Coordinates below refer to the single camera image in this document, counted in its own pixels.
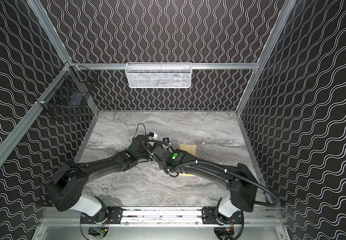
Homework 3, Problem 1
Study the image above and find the black corrugated cable hose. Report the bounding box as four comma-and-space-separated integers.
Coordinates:
141, 139, 282, 208

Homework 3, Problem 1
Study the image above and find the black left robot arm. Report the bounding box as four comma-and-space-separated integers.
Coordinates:
44, 135, 148, 217

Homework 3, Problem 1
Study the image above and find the aluminium left side rail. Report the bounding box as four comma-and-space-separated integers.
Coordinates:
0, 63, 71, 168

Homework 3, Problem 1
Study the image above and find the white wire basket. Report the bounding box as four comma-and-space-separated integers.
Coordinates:
125, 62, 193, 89

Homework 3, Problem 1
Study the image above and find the black wire basket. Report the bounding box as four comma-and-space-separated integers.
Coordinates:
40, 66, 98, 122

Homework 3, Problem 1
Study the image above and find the aluminium corner post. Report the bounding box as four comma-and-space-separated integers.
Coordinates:
236, 0, 297, 116
25, 0, 73, 64

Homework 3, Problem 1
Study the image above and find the tan kraft envelope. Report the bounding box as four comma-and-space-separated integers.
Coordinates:
179, 144, 197, 177

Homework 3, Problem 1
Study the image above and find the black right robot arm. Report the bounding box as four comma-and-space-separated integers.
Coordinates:
150, 144, 258, 212

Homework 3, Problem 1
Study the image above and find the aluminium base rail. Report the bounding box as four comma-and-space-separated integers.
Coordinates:
41, 207, 283, 227

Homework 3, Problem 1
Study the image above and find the aluminium corner post right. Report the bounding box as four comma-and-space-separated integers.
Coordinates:
236, 0, 297, 116

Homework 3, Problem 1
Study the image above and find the aluminium corner post left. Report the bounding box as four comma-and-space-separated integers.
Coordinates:
25, 0, 73, 64

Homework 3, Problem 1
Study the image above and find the aluminium back crossbar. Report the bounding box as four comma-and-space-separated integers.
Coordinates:
72, 63, 259, 71

